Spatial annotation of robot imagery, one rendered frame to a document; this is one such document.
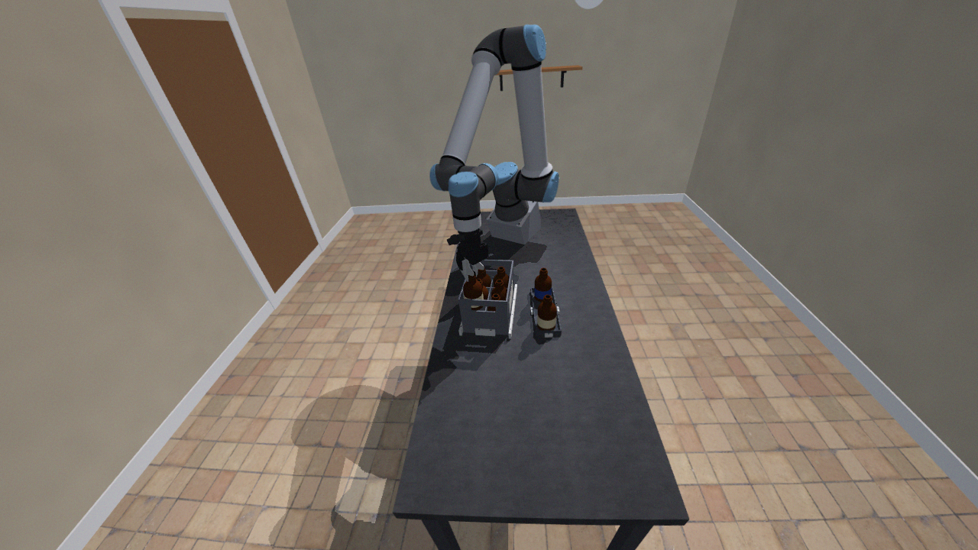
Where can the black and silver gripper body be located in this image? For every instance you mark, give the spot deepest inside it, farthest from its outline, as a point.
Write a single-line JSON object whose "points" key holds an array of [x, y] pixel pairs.
{"points": [[471, 246]]}

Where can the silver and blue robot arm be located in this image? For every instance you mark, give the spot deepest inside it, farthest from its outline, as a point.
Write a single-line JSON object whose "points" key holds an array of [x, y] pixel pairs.
{"points": [[525, 48]]}

